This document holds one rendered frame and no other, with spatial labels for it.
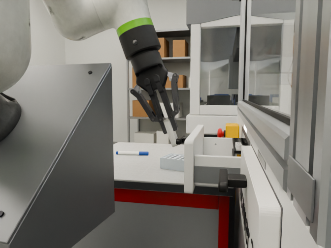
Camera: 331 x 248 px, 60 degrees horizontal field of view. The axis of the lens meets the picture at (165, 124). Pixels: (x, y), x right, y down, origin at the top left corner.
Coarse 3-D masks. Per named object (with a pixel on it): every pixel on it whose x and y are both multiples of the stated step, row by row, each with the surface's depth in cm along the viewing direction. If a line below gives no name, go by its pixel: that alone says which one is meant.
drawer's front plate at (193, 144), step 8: (200, 128) 75; (192, 136) 62; (200, 136) 73; (184, 144) 57; (192, 144) 56; (200, 144) 74; (184, 152) 57; (192, 152) 56; (200, 152) 75; (184, 160) 57; (192, 160) 57; (184, 168) 57; (192, 168) 57; (184, 176) 57; (192, 176) 57; (184, 184) 58; (192, 184) 57; (184, 192) 58; (192, 192) 58
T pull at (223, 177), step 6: (222, 174) 39; (228, 174) 39; (234, 174) 39; (240, 174) 39; (222, 180) 36; (228, 180) 37; (234, 180) 37; (240, 180) 37; (246, 180) 37; (222, 186) 35; (234, 186) 37; (240, 186) 37; (246, 186) 37; (222, 192) 35
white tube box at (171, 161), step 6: (162, 156) 100; (168, 156) 102; (174, 156) 103; (180, 156) 102; (162, 162) 99; (168, 162) 98; (174, 162) 97; (180, 162) 96; (162, 168) 99; (168, 168) 98; (174, 168) 97; (180, 168) 96
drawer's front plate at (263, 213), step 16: (256, 160) 40; (256, 176) 32; (256, 192) 27; (272, 192) 27; (240, 208) 49; (256, 208) 26; (272, 208) 24; (256, 224) 26; (272, 224) 24; (256, 240) 25; (272, 240) 24
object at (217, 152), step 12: (204, 144) 82; (216, 144) 81; (228, 144) 80; (204, 156) 58; (216, 156) 58; (228, 156) 57; (240, 156) 57; (204, 168) 58; (216, 168) 57; (228, 168) 57; (204, 180) 58; (216, 180) 58
